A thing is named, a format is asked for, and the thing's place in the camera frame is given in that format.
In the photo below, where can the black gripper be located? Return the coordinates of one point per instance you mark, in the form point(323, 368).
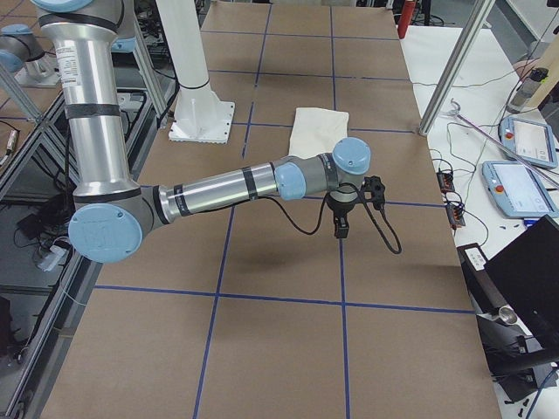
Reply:
point(341, 209)

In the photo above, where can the cream long sleeve shirt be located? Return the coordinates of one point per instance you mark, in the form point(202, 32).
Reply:
point(316, 131)

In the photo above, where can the lower black orange connector box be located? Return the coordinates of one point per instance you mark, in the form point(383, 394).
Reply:
point(455, 213)

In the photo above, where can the black orange connector box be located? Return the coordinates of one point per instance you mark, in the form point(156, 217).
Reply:
point(455, 213)
point(445, 181)

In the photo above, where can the upper black orange connector box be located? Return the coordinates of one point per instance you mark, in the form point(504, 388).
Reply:
point(445, 181)

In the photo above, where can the lower blue teach pendant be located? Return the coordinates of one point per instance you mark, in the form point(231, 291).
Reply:
point(517, 192)

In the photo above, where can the blue teach pendant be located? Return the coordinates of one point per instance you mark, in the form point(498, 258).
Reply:
point(533, 141)
point(517, 192)

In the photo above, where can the upper blue teach pendant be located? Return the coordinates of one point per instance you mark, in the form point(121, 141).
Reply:
point(533, 141)

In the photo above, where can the metal reacher grabber tool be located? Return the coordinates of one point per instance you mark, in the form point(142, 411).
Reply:
point(455, 112)

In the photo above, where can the red cylinder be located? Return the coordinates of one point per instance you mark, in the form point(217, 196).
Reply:
point(405, 18)

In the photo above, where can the grey water bottle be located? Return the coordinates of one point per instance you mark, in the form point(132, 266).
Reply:
point(527, 89)

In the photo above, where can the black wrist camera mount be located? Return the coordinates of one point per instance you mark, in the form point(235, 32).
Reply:
point(374, 187)

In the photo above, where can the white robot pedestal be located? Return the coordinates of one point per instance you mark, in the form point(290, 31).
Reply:
point(199, 115)

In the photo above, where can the aluminium table frame rail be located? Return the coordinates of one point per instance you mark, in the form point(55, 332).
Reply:
point(38, 297)

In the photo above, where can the aluminium frame post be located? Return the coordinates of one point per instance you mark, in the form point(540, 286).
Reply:
point(463, 45)

